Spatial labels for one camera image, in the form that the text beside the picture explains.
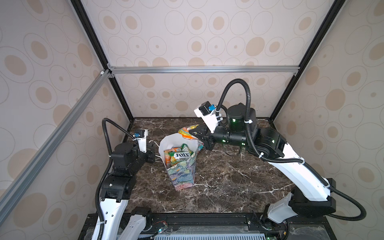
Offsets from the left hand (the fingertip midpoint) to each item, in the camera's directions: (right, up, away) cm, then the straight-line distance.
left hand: (157, 141), depth 66 cm
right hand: (+16, +4, -13) cm, 21 cm away
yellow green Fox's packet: (+7, -8, +12) cm, 16 cm away
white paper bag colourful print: (+11, -18, +9) cm, 23 cm away
